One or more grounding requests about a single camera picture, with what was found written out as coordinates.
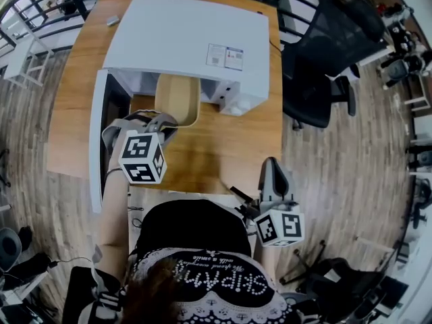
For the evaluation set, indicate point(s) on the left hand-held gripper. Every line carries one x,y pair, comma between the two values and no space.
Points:
141,160

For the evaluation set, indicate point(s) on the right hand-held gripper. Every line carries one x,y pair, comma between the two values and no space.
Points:
280,228

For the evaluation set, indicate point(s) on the beige rectangular tray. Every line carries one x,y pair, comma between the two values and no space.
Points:
175,96

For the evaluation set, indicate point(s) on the white microwave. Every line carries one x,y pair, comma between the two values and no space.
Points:
185,32

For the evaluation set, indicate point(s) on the person's left forearm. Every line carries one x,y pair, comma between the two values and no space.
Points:
113,214

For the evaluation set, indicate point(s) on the person's right forearm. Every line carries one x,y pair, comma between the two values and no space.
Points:
270,262

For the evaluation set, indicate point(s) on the person's left hand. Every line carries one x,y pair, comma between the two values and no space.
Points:
145,113

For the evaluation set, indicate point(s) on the person in black shirt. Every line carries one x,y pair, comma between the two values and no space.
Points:
195,228

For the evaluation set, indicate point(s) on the black mesh office chair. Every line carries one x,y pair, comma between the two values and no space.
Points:
310,96

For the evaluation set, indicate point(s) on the black chair grey headrest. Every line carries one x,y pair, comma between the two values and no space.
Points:
337,282
8,248

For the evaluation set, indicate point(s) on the small grey metal box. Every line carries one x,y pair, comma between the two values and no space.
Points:
113,20

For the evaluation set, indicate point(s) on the wooden table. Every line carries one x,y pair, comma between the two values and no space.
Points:
78,2

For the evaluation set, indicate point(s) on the white side table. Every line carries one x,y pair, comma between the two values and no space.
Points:
17,59

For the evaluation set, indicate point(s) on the black chair base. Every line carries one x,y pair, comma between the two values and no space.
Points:
4,167

